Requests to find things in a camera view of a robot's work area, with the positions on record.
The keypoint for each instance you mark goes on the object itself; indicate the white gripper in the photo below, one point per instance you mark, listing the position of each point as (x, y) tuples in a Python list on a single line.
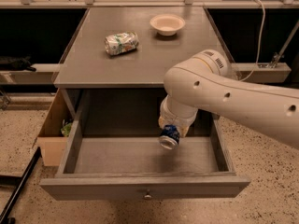
[(176, 118)]

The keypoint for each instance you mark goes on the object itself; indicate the blue pepsi can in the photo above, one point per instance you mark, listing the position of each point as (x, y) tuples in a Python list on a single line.
[(169, 137)]

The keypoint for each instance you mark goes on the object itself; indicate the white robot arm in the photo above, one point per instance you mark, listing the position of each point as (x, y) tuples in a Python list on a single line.
[(200, 83)]

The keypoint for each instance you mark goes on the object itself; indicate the grey open drawer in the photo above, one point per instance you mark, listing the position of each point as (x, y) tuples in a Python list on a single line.
[(113, 153)]

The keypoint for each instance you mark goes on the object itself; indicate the metal drawer knob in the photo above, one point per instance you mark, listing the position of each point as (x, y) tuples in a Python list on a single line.
[(147, 196)]

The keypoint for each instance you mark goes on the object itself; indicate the green and white soda can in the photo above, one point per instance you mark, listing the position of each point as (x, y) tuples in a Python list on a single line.
[(121, 43)]

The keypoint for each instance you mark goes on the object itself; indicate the grey wooden cabinet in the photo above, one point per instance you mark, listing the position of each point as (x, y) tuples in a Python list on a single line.
[(88, 67)]

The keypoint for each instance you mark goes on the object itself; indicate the white paper bowl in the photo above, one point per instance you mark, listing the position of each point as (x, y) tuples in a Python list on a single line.
[(167, 24)]

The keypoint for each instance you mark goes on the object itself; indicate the green snack bag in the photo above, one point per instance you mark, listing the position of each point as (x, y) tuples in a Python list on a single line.
[(66, 127)]

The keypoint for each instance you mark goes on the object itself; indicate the brown cardboard box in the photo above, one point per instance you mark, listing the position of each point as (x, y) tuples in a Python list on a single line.
[(50, 139)]

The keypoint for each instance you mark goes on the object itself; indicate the black metal stand leg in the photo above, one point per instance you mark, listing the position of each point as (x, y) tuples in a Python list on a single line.
[(18, 183)]

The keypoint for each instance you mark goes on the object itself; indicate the black object on rail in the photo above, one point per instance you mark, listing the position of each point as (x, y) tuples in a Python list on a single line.
[(8, 63)]

